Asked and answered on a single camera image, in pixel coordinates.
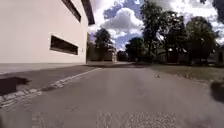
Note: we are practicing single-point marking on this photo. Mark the grass area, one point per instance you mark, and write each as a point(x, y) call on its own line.
point(190, 71)

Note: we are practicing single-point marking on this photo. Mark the building behind trees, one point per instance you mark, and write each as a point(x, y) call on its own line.
point(173, 57)

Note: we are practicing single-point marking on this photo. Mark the large white building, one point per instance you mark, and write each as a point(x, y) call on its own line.
point(30, 30)

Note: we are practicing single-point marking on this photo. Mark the grey asphalt road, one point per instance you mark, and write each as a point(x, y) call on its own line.
point(123, 96)

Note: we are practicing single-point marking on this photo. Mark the single green tree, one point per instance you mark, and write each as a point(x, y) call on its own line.
point(102, 38)

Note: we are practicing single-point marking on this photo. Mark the grey paved side strip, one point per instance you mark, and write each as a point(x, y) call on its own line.
point(50, 76)

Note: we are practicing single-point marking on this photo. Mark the low brick building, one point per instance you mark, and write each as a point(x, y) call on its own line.
point(100, 55)

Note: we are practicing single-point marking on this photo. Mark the cobblestone strip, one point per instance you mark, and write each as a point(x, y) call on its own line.
point(63, 82)

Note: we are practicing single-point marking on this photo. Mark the row of trees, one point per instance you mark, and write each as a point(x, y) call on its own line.
point(173, 36)

